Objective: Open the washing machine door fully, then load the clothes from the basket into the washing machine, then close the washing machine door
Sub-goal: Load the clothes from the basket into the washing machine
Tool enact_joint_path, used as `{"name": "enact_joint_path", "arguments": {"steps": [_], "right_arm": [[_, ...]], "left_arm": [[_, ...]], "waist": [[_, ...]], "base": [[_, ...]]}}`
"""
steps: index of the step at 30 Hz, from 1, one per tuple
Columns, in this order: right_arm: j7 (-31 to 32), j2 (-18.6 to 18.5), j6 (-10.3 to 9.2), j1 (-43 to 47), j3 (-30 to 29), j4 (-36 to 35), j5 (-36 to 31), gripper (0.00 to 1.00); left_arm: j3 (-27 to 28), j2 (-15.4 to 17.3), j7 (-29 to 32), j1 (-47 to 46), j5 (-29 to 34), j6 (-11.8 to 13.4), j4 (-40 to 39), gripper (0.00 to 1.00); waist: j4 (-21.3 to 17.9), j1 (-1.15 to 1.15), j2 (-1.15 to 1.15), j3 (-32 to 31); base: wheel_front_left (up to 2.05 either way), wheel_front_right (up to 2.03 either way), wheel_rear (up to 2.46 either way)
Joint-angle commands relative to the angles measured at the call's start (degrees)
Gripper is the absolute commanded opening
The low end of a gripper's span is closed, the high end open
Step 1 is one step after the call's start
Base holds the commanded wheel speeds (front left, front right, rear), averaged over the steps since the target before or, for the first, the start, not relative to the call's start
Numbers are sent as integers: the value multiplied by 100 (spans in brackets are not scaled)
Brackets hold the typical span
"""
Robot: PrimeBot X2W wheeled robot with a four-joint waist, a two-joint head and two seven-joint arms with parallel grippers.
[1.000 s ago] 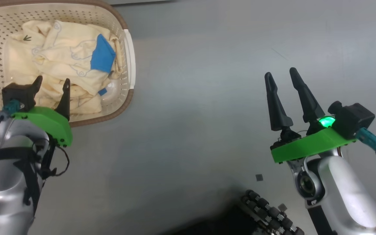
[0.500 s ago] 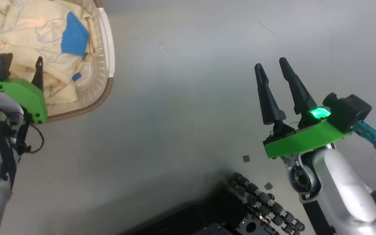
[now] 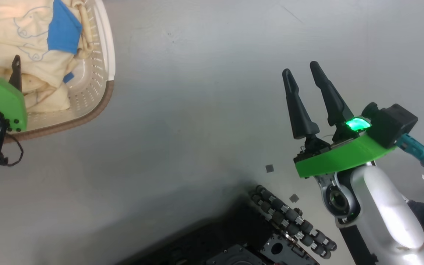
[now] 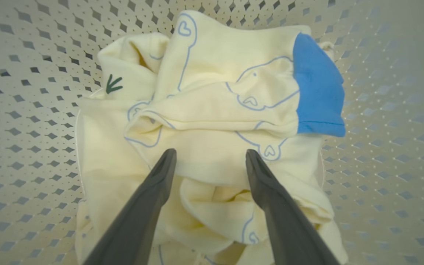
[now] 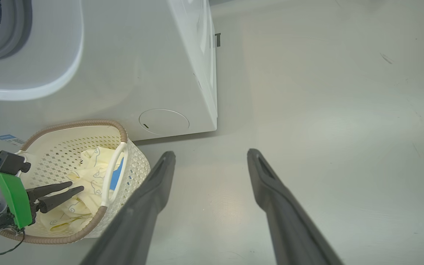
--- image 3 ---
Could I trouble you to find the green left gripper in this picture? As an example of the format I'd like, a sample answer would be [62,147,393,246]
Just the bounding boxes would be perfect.
[0,48,28,132]

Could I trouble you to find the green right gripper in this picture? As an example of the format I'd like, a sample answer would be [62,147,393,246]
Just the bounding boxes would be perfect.
[282,61,396,179]

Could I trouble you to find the cream garment with blue patch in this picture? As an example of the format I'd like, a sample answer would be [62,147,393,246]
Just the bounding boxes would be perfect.
[0,0,93,113]

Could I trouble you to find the cream perforated laundry basket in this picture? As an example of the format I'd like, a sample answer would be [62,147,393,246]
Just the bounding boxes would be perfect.
[0,0,116,143]

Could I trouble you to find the black roller mecanum wheel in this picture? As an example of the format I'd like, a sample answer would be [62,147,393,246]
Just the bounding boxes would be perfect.
[249,185,338,259]

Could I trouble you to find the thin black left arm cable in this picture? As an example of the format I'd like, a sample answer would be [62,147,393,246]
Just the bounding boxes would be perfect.
[0,118,24,167]

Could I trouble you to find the teal cable connector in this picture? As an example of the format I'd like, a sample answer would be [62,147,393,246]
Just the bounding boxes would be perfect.
[396,133,424,169]

